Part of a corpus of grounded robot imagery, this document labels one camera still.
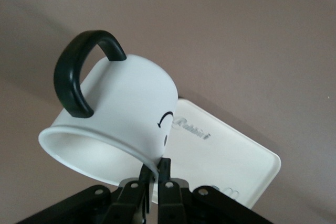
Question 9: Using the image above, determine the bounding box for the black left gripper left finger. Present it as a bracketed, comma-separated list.
[104, 165, 150, 224]

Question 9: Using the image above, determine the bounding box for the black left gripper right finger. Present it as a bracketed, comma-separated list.
[157, 157, 184, 224]

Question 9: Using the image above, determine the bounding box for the white smiley mug black handle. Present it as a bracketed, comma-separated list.
[38, 29, 179, 186]

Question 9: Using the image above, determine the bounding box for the cream rabbit print tray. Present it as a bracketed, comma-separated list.
[151, 98, 283, 206]

